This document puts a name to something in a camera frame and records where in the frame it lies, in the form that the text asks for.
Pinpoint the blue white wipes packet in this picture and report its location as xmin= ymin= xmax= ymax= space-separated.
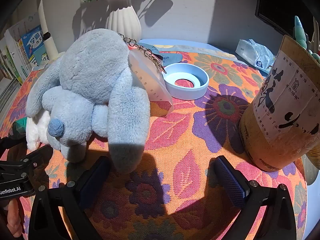
xmin=139 ymin=42 xmax=183 ymax=65

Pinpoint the bunch of pens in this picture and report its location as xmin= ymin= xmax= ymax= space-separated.
xmin=293 ymin=15 xmax=320 ymax=62

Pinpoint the metal keychain chain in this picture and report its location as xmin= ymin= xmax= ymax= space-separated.
xmin=117 ymin=32 xmax=168 ymax=74

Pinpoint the black monitor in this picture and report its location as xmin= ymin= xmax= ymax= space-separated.
xmin=255 ymin=0 xmax=320 ymax=39

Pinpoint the light blue plush bunny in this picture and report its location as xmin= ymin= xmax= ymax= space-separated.
xmin=26 ymin=28 xmax=151 ymax=175

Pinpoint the person's left hand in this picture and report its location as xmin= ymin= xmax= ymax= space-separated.
xmin=7 ymin=199 xmax=23 ymax=238

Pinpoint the wooden bowl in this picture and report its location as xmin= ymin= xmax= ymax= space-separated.
xmin=302 ymin=149 xmax=320 ymax=185

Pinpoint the translucent plastic tag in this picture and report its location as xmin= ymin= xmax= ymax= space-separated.
xmin=128 ymin=49 xmax=174 ymax=118

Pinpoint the row of books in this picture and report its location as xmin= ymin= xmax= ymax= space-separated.
xmin=0 ymin=15 xmax=50 ymax=110

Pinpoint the bamboo pen holder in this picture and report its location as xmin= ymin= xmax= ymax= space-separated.
xmin=239 ymin=34 xmax=320 ymax=172

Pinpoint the white lamp stand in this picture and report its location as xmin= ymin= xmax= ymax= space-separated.
xmin=36 ymin=0 xmax=66 ymax=62

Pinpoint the white ribbed vase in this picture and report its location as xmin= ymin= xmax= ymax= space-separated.
xmin=105 ymin=0 xmax=142 ymax=42

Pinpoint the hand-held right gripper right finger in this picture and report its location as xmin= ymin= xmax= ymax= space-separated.
xmin=213 ymin=155 xmax=297 ymax=240

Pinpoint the blue white tissue pack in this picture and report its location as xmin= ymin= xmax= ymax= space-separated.
xmin=235 ymin=39 xmax=277 ymax=71

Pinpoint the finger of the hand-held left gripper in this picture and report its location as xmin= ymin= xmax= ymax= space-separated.
xmin=0 ymin=144 xmax=54 ymax=174
xmin=0 ymin=129 xmax=28 ymax=153

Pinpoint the light blue bowl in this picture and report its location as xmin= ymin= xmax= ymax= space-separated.
xmin=164 ymin=63 xmax=209 ymax=100

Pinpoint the floral tablecloth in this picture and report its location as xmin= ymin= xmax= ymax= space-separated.
xmin=0 ymin=44 xmax=308 ymax=240

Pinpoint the green packet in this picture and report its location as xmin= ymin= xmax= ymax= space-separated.
xmin=12 ymin=118 xmax=27 ymax=140

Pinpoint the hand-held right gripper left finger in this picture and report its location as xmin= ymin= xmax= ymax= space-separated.
xmin=28 ymin=156 xmax=112 ymax=240

